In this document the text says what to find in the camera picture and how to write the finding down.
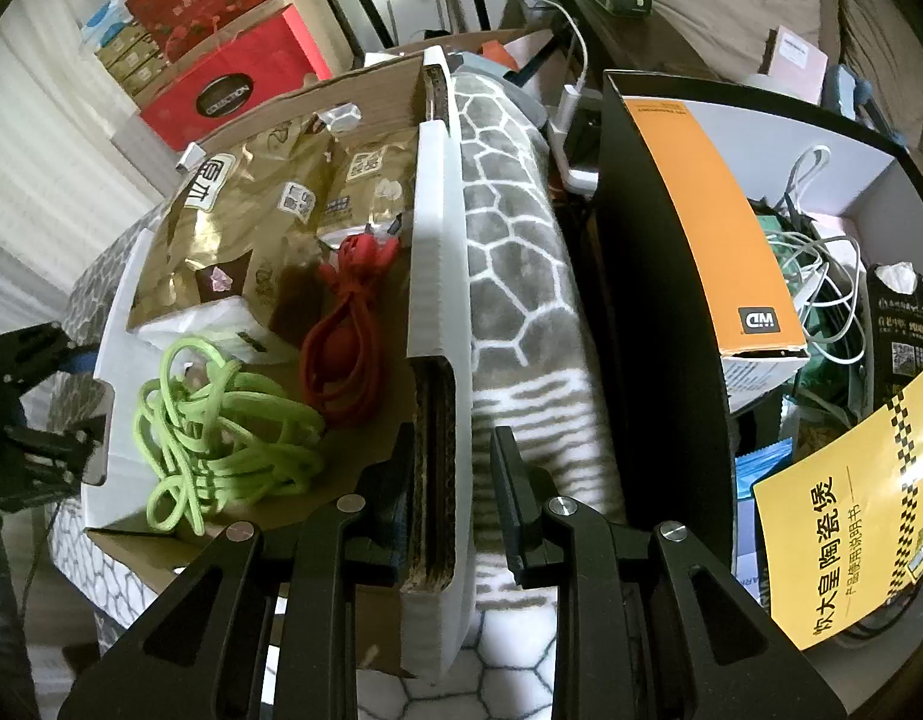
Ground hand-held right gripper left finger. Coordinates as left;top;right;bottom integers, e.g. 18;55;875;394
56;427;416;720

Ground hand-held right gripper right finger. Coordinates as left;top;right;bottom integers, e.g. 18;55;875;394
490;426;847;720

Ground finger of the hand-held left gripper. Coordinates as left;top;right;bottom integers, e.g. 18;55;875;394
0;420;106;501
0;321;100;392

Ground blue white wipes packet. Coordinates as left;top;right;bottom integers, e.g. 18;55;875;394
139;298;290;365

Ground green cable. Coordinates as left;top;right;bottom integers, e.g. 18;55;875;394
133;336;328;537

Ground red cable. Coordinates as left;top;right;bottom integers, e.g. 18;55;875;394
298;232;403;428

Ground large gold box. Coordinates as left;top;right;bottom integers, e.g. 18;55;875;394
127;116;343;338

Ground white cardboard box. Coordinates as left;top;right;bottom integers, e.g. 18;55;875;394
82;47;478;683

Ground white curtain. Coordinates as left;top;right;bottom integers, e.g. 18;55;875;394
0;0;185;331

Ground black storage bin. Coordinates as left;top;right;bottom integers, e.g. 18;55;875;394
592;69;923;691

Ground blue plastic packet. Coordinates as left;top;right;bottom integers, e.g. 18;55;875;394
735;442;796;503

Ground flat gold box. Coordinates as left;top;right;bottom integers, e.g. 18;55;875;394
94;22;151;53
120;60;170;95
105;41;163;72

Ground yellow booklet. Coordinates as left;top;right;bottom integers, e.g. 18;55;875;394
753;360;923;652

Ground blue white tissue pack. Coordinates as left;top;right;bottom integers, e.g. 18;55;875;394
79;0;133;46

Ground orange box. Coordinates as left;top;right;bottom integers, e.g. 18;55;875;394
619;94;810;413

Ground black carton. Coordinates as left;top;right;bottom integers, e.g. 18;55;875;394
867;262;923;391

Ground pink box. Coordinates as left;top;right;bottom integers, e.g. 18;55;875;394
757;25;830;102

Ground blue toy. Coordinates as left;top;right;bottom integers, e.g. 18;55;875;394
832;64;883;121

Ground white cables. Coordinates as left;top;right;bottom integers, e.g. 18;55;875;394
762;146;871;391

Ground white charger cable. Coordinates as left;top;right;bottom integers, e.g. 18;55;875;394
537;0;605;196

